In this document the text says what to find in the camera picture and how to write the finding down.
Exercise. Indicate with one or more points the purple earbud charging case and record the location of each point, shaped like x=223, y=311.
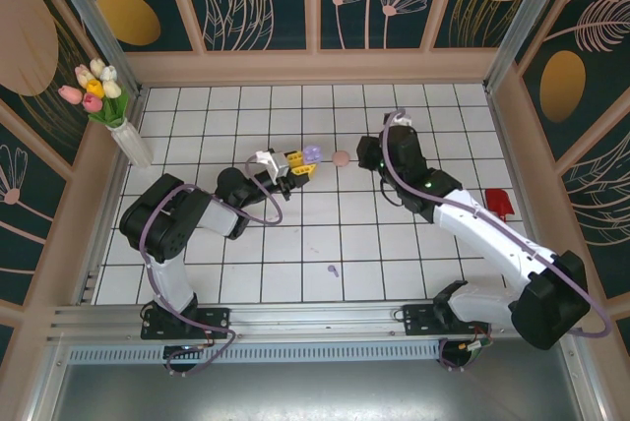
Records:
x=312, y=153

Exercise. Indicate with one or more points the pink earbud charging case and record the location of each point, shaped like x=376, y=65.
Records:
x=340, y=158

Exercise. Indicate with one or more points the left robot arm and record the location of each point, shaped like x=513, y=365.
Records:
x=157, y=224

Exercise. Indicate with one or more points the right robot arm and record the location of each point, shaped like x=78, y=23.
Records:
x=492, y=239

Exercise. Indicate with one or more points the white ribbed vase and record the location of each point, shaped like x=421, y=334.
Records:
x=130, y=145

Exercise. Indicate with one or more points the artificial tulip bouquet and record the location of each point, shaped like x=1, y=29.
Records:
x=98, y=91

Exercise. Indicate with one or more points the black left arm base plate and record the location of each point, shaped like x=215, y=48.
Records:
x=216, y=318

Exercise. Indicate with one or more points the aluminium mounting rail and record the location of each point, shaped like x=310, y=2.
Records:
x=320, y=315

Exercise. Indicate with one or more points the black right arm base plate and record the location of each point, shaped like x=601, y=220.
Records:
x=418, y=318

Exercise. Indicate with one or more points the aluminium corner post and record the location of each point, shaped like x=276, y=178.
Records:
x=522, y=22
x=93, y=22

